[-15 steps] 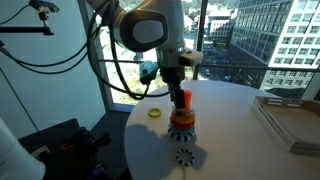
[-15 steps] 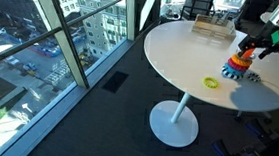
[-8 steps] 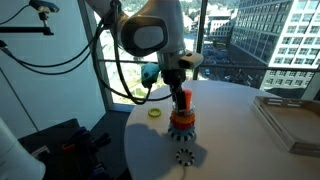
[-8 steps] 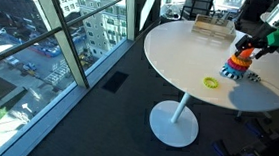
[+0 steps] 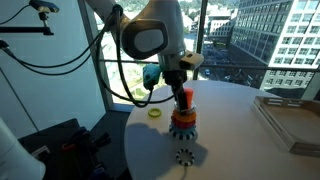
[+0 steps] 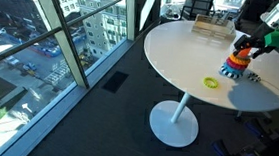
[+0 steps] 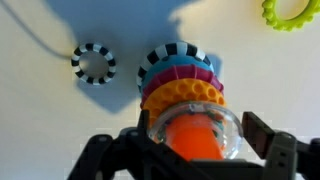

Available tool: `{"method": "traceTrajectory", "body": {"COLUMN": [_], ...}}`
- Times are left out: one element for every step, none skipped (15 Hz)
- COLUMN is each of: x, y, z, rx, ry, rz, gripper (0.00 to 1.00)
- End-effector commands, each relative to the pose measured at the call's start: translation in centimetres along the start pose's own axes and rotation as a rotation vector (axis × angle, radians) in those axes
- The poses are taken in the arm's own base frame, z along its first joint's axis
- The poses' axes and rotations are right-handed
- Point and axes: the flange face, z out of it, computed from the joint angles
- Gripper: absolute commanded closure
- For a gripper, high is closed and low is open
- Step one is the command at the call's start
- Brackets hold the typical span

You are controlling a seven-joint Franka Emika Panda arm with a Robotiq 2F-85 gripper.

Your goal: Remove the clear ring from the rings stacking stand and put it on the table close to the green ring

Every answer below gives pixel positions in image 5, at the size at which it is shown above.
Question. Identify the black boom rod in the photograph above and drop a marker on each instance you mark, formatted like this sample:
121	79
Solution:
23	29

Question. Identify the black and blue clamp pile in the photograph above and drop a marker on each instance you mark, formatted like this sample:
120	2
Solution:
80	150

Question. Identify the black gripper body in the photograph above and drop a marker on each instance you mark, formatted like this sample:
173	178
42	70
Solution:
175	80

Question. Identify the orange stacking peg stand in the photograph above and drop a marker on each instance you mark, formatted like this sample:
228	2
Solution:
190	95

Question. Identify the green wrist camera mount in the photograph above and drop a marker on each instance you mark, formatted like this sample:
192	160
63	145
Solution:
151	76

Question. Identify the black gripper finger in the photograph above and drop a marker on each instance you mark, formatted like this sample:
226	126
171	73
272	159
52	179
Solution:
182	100

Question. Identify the dark window railing bar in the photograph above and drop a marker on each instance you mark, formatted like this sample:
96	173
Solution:
250	67

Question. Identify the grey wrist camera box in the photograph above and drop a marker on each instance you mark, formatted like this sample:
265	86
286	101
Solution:
191	60

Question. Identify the white rounded housing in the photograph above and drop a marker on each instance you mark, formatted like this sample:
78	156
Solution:
16	156

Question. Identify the shallow rectangular tray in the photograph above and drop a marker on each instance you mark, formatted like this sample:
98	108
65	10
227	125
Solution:
293	123

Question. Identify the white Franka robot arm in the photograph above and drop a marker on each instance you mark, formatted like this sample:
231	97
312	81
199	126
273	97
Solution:
150	30

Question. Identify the external camera on boom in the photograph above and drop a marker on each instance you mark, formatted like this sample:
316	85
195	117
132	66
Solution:
43	5

